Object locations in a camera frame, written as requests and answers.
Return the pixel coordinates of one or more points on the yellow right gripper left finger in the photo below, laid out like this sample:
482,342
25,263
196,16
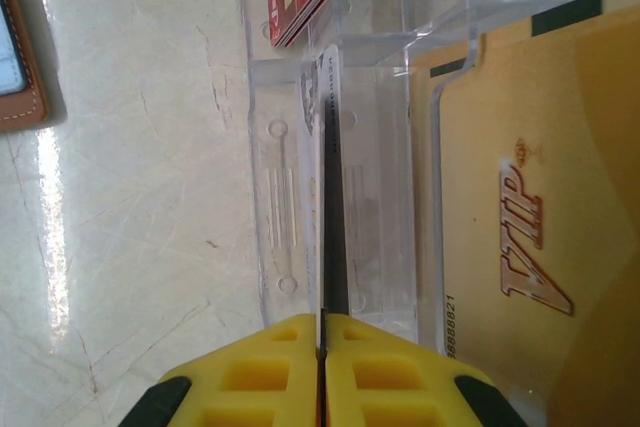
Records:
250,382

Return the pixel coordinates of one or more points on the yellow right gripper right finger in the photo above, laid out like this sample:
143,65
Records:
395,382

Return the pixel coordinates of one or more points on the grey VIP card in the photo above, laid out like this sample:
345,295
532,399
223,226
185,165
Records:
332,187

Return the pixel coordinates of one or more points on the brown leather card holder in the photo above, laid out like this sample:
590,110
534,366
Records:
20,47

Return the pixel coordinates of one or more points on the clear acrylic card organizer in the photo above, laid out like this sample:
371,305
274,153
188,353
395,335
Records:
380,172

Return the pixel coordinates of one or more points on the gold card stack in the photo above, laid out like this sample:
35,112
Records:
575,172

